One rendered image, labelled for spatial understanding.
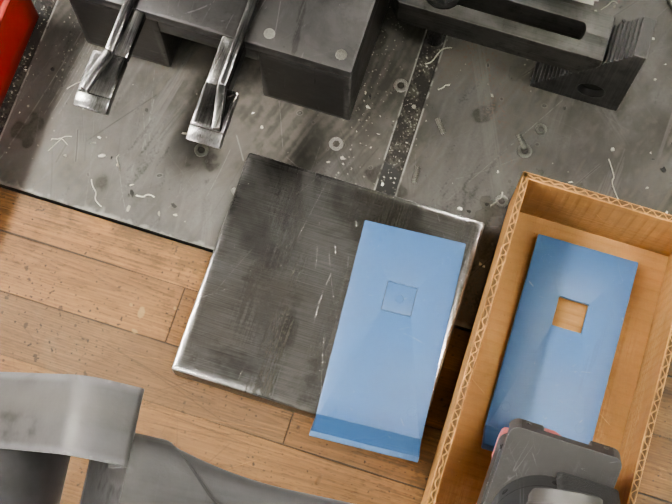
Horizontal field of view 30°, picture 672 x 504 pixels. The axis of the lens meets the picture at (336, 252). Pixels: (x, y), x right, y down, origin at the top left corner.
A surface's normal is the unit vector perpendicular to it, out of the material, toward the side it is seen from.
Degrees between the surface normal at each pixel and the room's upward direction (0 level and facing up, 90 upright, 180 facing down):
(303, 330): 0
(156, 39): 90
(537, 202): 90
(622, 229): 90
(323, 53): 0
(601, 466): 32
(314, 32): 0
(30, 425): 38
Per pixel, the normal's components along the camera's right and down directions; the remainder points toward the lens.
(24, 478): 0.64, -0.10
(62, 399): -0.60, -0.32
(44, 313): 0.00, -0.27
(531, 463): -0.15, 0.26
